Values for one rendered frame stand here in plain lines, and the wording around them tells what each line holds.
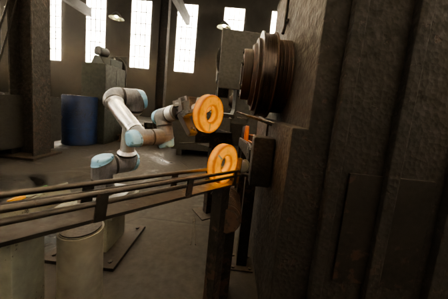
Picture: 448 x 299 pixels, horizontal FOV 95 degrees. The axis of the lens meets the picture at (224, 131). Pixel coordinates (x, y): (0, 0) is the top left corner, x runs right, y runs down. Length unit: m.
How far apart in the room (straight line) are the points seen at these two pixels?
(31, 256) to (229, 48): 3.60
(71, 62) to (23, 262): 13.79
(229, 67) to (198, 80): 7.68
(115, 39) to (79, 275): 12.86
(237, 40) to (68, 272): 3.71
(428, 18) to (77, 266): 1.29
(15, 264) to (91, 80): 3.95
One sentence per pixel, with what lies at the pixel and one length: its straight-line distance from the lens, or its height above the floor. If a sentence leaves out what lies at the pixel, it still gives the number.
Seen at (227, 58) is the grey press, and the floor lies 1.79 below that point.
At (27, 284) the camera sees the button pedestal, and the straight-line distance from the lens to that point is 0.95.
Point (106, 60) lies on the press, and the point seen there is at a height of 2.17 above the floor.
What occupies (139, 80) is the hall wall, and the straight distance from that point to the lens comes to 12.38.
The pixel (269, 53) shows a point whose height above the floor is 1.19.
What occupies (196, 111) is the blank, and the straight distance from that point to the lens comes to 0.77.
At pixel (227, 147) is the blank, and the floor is 0.77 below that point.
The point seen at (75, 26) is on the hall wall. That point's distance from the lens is 14.65.
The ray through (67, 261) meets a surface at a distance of 0.81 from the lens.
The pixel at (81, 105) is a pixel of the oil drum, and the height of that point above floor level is 0.72.
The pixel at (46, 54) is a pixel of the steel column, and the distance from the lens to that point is 3.82.
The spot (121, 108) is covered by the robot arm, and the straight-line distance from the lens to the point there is 1.11.
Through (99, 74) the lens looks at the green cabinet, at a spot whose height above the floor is 1.30.
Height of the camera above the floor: 0.92
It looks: 7 degrees down
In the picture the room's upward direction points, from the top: 5 degrees clockwise
